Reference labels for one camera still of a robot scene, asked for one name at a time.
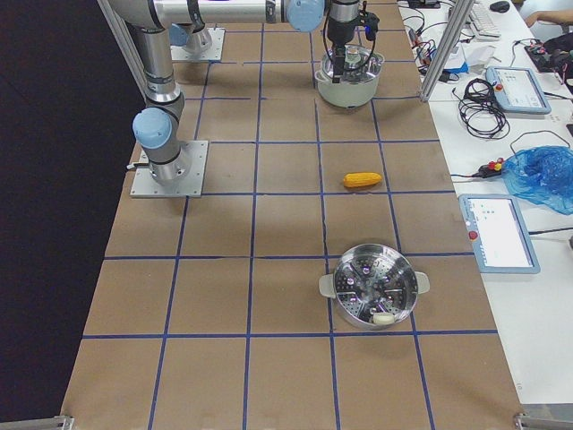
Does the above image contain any black emergency stop box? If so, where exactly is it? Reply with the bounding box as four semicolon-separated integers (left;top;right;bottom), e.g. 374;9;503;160
475;158;504;178

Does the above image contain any steel steamer basket pot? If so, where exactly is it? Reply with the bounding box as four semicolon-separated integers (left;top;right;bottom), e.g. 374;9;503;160
319;244;431;331

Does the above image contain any teach pendant tablet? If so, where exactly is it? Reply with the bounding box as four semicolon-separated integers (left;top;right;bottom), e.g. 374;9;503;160
458;193;541;274
485;66;552;115

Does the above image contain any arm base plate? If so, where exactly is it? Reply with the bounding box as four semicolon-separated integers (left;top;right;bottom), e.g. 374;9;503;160
171;28;226;63
130;141;209;198

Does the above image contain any coiled black cable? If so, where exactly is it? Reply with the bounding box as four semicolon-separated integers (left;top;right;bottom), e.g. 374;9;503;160
452;78;510;138

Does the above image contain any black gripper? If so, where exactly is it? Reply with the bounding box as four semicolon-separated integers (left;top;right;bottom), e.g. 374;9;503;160
327;19;358;84

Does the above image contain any far teach pendant tablet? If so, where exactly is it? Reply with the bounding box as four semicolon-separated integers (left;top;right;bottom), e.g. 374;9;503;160
485;66;552;115

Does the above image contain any glass pot lid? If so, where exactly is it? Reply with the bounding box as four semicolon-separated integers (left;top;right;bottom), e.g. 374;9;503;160
321;44;385;84

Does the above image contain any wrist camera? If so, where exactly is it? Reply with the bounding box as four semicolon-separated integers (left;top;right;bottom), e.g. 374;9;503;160
361;12;380;41

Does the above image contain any yellow corn cob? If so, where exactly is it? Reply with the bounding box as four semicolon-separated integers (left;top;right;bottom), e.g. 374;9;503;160
343;172;382;188

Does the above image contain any blue plastic bag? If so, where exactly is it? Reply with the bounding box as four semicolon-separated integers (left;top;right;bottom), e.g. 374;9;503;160
501;146;572;215

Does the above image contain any pale green cooking pot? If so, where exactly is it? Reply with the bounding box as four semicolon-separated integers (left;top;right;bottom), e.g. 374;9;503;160
314;67;381;108

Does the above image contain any near teach pendant tablet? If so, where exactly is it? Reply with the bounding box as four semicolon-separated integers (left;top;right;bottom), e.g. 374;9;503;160
458;193;541;274

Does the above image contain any aluminium frame post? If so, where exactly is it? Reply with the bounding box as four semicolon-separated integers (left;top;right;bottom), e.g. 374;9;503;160
419;0;474;102

